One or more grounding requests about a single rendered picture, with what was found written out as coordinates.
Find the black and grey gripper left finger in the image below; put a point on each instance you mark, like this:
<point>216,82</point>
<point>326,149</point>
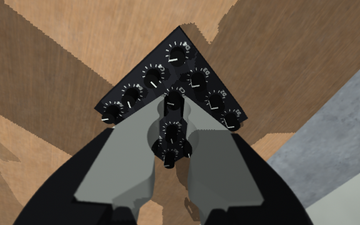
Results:
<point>116,168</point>

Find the black knob box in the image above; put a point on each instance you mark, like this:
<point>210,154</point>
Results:
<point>175,68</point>

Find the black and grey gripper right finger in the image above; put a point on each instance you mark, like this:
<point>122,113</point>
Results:
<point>225,172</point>

